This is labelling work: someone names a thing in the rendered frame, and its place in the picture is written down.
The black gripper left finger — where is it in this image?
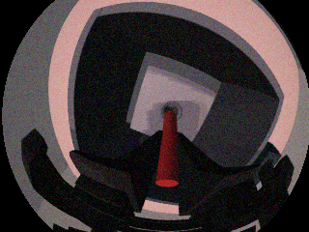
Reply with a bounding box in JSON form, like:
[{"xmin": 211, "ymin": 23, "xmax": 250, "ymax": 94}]
[{"xmin": 70, "ymin": 130, "xmax": 163, "ymax": 214}]

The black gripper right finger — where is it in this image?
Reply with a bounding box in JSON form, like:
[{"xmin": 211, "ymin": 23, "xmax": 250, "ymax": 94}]
[{"xmin": 178, "ymin": 132, "xmax": 262, "ymax": 217}]

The dark red peg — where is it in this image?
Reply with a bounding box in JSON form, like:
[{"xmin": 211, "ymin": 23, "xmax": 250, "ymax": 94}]
[{"xmin": 155, "ymin": 111, "xmax": 179, "ymax": 187}]

